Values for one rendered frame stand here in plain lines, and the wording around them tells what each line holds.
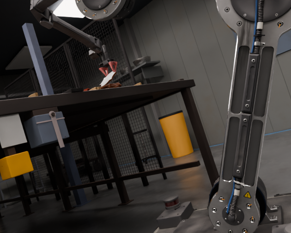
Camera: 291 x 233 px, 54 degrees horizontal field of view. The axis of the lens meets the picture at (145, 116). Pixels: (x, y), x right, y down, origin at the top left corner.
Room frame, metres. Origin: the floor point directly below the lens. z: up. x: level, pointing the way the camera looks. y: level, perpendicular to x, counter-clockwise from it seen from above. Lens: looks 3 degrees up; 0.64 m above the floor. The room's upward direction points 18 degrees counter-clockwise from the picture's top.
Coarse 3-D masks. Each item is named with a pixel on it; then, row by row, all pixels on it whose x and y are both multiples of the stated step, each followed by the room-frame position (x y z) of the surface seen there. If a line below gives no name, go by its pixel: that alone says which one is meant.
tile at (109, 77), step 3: (111, 72) 1.90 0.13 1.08; (108, 75) 1.90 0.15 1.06; (111, 75) 1.85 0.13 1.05; (114, 75) 1.85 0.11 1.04; (105, 78) 1.90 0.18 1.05; (108, 78) 1.86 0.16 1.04; (111, 78) 1.81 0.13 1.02; (105, 81) 1.85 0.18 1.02; (108, 81) 1.82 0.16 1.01; (102, 84) 1.85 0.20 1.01; (105, 84) 1.82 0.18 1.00
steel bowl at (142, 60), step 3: (141, 57) 5.27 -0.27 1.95; (144, 57) 5.28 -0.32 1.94; (147, 57) 5.32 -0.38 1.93; (150, 57) 5.41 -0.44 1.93; (135, 60) 5.32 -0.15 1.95; (138, 60) 5.29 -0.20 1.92; (141, 60) 5.28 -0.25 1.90; (144, 60) 5.29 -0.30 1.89; (147, 60) 5.33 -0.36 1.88; (150, 60) 5.42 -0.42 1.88; (135, 63) 5.36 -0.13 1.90; (138, 63) 5.33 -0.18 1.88; (141, 63) 5.32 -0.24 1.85
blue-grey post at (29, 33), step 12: (24, 24) 3.54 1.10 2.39; (36, 48) 3.57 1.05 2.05; (36, 60) 3.53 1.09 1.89; (36, 72) 3.58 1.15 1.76; (48, 84) 3.58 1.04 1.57; (72, 156) 3.59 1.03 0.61; (72, 168) 3.55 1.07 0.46; (72, 180) 3.55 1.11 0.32; (84, 192) 3.60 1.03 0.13; (84, 204) 3.52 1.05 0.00
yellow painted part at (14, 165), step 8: (8, 152) 1.07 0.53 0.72; (24, 152) 1.08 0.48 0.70; (0, 160) 1.05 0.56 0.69; (8, 160) 1.03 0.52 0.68; (16, 160) 1.05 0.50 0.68; (24, 160) 1.07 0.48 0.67; (0, 168) 1.06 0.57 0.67; (8, 168) 1.02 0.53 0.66; (16, 168) 1.04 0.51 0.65; (24, 168) 1.07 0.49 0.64; (32, 168) 1.09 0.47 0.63; (8, 176) 1.03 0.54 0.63; (16, 176) 1.04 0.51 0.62
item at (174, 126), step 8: (176, 112) 4.99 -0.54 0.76; (160, 120) 5.11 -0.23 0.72; (168, 120) 4.99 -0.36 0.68; (176, 120) 4.99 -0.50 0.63; (184, 120) 5.12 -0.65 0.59; (168, 128) 5.02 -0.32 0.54; (176, 128) 4.99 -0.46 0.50; (184, 128) 5.05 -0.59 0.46; (168, 136) 5.07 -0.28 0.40; (176, 136) 5.00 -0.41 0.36; (184, 136) 5.02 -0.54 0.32; (168, 144) 5.17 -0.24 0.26; (176, 144) 5.01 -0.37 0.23; (184, 144) 5.01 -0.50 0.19; (176, 152) 5.04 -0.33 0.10; (184, 152) 5.01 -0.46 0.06; (192, 152) 5.08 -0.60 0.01
